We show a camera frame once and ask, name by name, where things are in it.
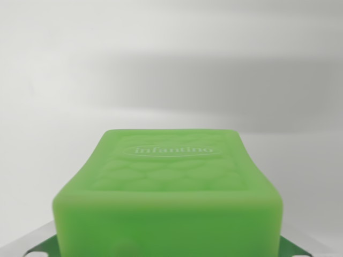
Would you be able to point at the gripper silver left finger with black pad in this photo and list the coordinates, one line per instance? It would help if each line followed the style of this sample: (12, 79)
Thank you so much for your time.
(32, 241)

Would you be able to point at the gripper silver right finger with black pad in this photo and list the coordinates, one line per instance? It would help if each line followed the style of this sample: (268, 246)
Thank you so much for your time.
(302, 240)

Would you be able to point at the green soft toy cube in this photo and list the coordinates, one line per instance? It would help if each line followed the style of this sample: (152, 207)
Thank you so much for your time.
(167, 198)

